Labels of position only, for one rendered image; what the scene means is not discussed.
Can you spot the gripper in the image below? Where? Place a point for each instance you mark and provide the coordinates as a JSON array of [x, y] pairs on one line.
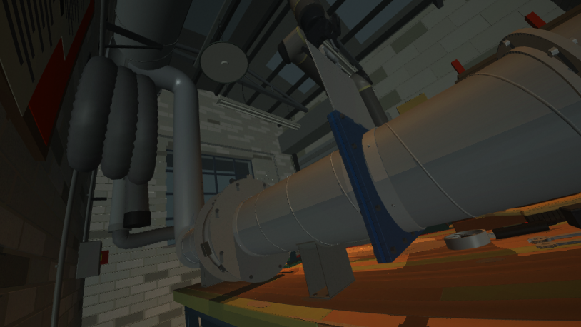
[[322, 22]]

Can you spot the grey blast gate slide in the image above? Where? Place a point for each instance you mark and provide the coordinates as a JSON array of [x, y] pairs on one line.
[[340, 95]]

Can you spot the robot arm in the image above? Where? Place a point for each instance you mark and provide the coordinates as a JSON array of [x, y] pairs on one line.
[[376, 109]]

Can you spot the grey damper stud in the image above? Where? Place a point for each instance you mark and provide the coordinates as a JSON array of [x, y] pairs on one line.
[[506, 43], [553, 51]]

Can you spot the small black clip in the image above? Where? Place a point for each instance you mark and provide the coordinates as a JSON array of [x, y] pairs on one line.
[[205, 248]]

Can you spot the grey open-end wrench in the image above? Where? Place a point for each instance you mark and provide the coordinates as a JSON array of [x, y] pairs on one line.
[[558, 237]]

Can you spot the roof skylight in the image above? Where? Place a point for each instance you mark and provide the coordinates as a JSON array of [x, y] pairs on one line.
[[204, 18], [367, 18]]

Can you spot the grey round disc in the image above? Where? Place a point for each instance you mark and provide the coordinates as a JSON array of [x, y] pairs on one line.
[[223, 62]]

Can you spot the ceiling tube light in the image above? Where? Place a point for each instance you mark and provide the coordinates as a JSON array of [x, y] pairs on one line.
[[258, 113]]

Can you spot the red block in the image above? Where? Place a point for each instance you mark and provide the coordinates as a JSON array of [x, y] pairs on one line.
[[535, 19], [458, 66]]

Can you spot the dark framed window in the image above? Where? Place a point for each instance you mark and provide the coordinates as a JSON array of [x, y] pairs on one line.
[[218, 177]]

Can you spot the grey dust collector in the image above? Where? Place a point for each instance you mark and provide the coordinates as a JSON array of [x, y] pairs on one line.
[[91, 113]]

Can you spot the grey tape roll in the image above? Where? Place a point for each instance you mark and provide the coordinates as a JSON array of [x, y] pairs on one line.
[[467, 239]]

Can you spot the black flat bar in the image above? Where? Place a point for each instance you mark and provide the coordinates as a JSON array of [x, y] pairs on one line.
[[519, 230]]

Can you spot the blue bench base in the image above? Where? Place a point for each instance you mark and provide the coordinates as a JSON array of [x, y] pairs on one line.
[[204, 320]]

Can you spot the dark brown rail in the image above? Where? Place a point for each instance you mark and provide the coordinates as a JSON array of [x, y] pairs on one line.
[[483, 61]]

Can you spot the grey duct end flange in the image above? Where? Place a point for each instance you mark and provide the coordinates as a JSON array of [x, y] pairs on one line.
[[245, 245]]

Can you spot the grey duct support bracket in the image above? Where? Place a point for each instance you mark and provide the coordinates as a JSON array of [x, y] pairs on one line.
[[324, 268]]

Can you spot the red beige wall sign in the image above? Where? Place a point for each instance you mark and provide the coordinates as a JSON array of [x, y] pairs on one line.
[[54, 81]]

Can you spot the red switch button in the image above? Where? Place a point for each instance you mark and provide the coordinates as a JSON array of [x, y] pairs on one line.
[[105, 257]]

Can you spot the grey wall switch box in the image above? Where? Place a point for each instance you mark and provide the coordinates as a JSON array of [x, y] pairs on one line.
[[88, 259]]

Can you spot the grey wall conduit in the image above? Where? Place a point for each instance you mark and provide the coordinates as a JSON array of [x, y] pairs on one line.
[[63, 249]]

